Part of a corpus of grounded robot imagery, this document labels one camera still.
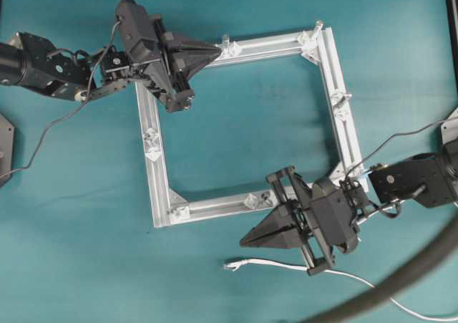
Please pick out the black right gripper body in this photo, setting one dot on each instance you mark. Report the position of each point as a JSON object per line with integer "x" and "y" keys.
{"x": 291, "y": 190}

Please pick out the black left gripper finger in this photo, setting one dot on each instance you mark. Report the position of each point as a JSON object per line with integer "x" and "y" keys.
{"x": 187, "y": 63}
{"x": 176, "y": 42}

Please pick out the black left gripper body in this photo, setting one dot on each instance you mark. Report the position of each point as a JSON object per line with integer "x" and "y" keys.
{"x": 175, "y": 95}

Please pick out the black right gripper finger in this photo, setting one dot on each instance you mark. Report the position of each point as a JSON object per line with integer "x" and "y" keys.
{"x": 287, "y": 239}
{"x": 279, "y": 219}

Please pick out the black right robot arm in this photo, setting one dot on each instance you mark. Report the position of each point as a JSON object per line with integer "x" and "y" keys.
{"x": 428, "y": 178}

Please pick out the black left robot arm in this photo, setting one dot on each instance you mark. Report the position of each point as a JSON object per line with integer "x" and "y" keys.
{"x": 34, "y": 63}

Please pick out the metal pin top middle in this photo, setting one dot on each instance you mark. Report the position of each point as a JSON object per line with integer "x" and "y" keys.
{"x": 225, "y": 44}

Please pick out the metal pin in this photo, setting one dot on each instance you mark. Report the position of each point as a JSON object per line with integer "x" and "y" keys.
{"x": 225, "y": 44}
{"x": 340, "y": 98}
{"x": 317, "y": 30}

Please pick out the metal pin right middle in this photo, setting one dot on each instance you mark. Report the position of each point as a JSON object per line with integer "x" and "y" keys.
{"x": 340, "y": 98}

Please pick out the metal pin top right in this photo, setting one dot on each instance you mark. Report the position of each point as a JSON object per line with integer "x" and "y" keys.
{"x": 317, "y": 30}

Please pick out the black right camera housing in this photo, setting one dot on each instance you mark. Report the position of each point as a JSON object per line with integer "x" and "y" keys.
{"x": 334, "y": 215}

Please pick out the black camera housing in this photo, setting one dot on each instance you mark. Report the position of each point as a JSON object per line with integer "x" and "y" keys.
{"x": 138, "y": 35}
{"x": 334, "y": 215}

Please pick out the black left camera housing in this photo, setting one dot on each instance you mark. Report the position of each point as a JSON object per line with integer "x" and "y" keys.
{"x": 138, "y": 35}

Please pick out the square aluminium extrusion frame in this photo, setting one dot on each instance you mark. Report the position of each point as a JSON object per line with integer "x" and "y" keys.
{"x": 266, "y": 104}

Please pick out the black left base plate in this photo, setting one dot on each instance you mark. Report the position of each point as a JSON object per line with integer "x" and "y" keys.
{"x": 7, "y": 149}

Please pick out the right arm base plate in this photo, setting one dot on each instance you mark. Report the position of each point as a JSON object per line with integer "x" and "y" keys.
{"x": 449, "y": 128}

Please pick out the black vertical frame post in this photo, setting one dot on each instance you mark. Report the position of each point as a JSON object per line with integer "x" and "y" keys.
{"x": 452, "y": 18}

